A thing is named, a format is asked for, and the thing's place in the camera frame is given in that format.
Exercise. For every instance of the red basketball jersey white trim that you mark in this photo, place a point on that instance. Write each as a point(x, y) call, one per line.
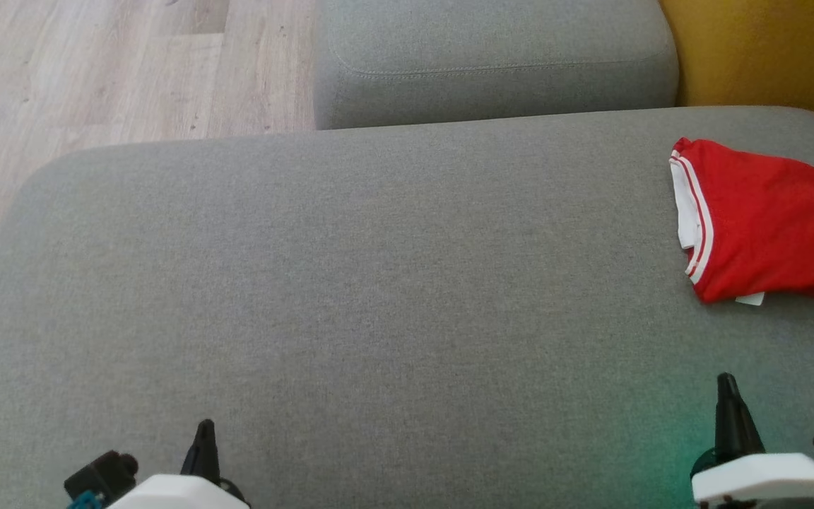
point(774, 219)

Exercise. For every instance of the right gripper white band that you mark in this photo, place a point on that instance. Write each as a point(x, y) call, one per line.
point(767, 477)

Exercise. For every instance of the grey sofa back cushion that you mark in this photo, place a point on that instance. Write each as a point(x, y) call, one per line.
point(492, 56)

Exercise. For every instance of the yellow sofa cushion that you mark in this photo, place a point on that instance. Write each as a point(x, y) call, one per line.
point(767, 49)

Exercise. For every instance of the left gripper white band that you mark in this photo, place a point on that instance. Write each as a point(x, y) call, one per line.
point(174, 493)

